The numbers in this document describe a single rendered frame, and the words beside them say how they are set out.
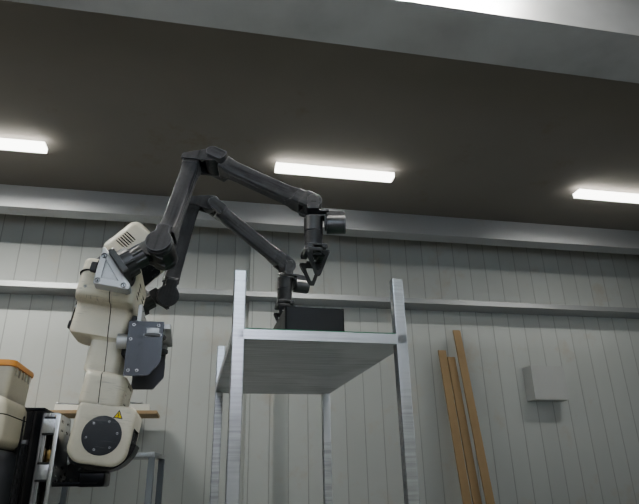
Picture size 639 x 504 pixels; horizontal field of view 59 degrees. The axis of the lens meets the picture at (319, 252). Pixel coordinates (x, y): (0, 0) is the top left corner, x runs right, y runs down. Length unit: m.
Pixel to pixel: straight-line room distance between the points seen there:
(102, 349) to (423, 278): 5.93
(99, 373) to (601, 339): 7.33
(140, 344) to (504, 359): 6.21
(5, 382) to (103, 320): 0.30
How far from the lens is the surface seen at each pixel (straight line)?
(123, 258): 1.68
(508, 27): 3.40
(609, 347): 8.44
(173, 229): 1.72
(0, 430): 1.63
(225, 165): 1.88
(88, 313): 1.83
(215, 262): 6.90
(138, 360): 1.72
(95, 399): 1.74
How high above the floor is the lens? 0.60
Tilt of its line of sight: 22 degrees up
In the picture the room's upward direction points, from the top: 1 degrees counter-clockwise
